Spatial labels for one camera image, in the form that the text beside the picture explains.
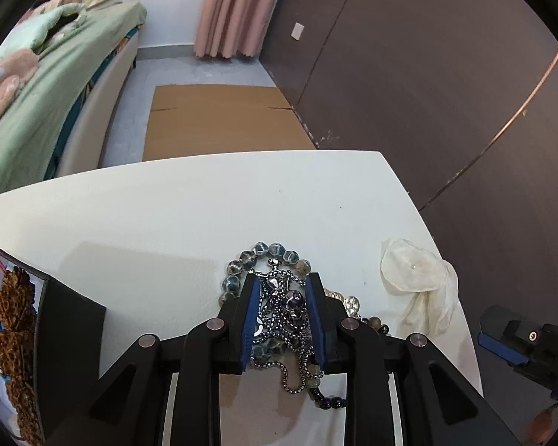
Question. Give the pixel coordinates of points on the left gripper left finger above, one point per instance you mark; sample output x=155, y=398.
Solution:
x=244, y=324

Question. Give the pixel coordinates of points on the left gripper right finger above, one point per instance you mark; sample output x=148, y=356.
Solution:
x=324, y=315

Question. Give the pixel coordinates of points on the black open jewelry box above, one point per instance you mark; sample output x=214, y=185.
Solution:
x=49, y=347

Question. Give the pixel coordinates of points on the person's right hand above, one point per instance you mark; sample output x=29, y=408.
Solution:
x=540, y=428

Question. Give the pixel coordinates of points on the gold pendant charm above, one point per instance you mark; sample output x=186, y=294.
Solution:
x=352, y=304

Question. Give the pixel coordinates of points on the white sheer organza pouch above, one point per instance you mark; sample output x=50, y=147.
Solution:
x=427, y=280

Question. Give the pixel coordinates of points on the flat brown cardboard sheet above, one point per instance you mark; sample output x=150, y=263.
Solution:
x=188, y=120

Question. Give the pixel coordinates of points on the bed with green sheet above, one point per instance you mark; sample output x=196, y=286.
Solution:
x=30, y=128

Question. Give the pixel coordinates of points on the dark brown wardrobe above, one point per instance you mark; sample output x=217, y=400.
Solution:
x=461, y=97

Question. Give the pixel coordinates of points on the pink window curtain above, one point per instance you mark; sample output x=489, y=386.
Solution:
x=227, y=28

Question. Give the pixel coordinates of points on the pink fleece blanket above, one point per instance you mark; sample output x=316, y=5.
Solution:
x=15, y=71

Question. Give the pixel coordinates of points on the light green pillow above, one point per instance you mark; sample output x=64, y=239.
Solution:
x=33, y=31

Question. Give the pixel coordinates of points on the white wall switch plate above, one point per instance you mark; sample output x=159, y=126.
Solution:
x=297, y=30

